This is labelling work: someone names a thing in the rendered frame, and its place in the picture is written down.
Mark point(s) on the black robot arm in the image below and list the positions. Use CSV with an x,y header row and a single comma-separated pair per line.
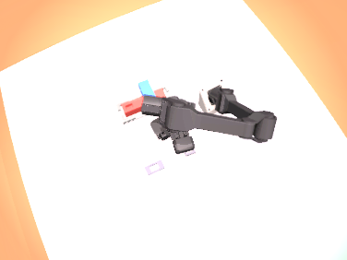
x,y
176,115

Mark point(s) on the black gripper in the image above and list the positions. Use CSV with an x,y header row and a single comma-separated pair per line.
x,y
182,141

